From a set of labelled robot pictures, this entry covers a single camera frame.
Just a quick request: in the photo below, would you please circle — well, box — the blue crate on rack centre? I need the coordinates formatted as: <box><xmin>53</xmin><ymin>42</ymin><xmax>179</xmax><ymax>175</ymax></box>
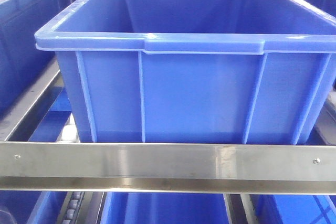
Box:
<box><xmin>35</xmin><ymin>0</ymin><xmax>335</xmax><ymax>145</ymax></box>

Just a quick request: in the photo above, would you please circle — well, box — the blue crate below centre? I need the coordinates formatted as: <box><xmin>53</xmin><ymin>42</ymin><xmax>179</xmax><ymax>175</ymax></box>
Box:
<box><xmin>100</xmin><ymin>192</ymin><xmax>229</xmax><ymax>223</ymax></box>

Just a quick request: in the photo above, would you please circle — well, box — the blue crate on rack left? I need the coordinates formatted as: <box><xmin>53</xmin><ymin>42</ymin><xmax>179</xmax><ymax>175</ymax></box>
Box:
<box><xmin>1</xmin><ymin>0</ymin><xmax>60</xmax><ymax>114</ymax></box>

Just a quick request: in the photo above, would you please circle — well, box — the steel rack front rail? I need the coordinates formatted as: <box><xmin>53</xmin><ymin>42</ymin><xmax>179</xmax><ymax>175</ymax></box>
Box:
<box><xmin>1</xmin><ymin>142</ymin><xmax>335</xmax><ymax>195</ymax></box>

